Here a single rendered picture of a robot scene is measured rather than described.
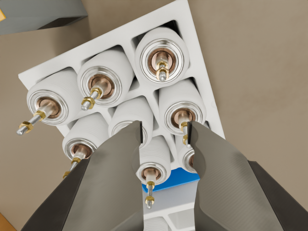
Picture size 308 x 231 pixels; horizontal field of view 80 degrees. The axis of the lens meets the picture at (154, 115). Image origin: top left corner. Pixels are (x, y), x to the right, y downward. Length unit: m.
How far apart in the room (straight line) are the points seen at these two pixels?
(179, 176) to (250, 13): 0.55
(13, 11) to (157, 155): 0.36
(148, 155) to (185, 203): 0.29
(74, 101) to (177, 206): 0.47
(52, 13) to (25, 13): 0.08
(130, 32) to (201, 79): 0.18
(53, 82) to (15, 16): 0.13
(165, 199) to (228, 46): 0.54
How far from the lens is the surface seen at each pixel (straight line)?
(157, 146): 0.47
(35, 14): 0.38
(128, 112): 0.39
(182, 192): 0.71
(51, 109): 0.40
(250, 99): 0.69
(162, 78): 0.24
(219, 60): 0.61
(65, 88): 0.40
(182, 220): 0.81
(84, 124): 0.45
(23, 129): 0.35
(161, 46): 0.32
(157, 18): 0.39
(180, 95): 0.36
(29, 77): 0.50
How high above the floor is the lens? 0.57
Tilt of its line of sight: 61 degrees down
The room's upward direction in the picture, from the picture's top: 177 degrees counter-clockwise
